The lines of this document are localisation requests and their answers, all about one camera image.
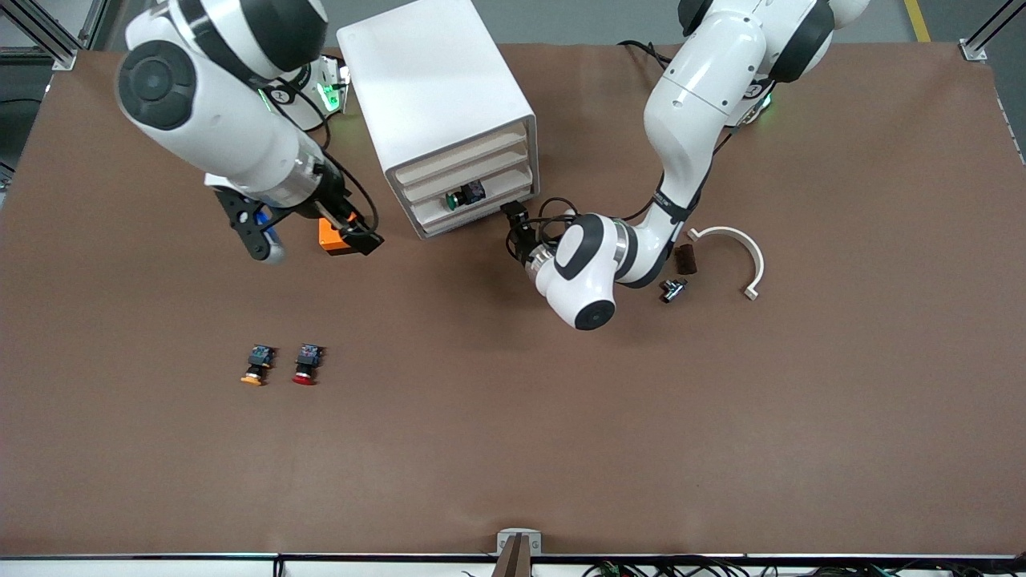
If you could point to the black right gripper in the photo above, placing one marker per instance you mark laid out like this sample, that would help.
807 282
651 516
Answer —
334 199

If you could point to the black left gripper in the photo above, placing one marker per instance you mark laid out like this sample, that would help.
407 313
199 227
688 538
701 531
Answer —
523 244

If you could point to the green push button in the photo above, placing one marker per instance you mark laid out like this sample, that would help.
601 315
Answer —
465 195

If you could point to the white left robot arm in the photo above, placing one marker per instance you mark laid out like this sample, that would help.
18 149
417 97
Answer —
705 72

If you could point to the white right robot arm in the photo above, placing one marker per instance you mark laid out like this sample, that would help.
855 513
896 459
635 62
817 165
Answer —
224 104

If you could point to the orange button box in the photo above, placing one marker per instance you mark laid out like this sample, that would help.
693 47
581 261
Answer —
333 242

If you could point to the red push button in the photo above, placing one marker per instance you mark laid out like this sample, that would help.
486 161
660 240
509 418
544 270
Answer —
307 365

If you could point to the yellow push button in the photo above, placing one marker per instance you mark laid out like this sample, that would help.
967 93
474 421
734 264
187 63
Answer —
256 365

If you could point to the white drawer cabinet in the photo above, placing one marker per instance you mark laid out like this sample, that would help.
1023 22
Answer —
425 72

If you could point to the small silver black connector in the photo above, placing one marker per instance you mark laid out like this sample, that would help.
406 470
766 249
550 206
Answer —
674 290

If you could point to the brown terminal block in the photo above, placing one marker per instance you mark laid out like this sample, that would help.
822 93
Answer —
688 260

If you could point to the white curved bracket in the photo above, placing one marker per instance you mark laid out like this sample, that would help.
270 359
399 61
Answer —
749 248

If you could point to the aluminium frame post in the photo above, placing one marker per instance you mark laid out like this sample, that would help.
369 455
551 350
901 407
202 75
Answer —
975 51
56 48

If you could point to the grey metal bracket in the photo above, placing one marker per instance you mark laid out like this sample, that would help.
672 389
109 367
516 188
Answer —
519 545

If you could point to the white table edge rail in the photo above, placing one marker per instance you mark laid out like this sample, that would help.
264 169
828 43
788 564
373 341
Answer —
160 567

